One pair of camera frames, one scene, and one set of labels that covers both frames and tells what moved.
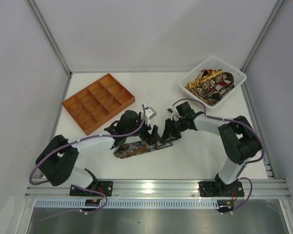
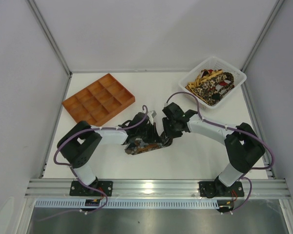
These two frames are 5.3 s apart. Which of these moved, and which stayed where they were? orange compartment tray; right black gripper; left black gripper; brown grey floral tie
Moved: brown grey floral tie
Stayed: right black gripper; orange compartment tray; left black gripper
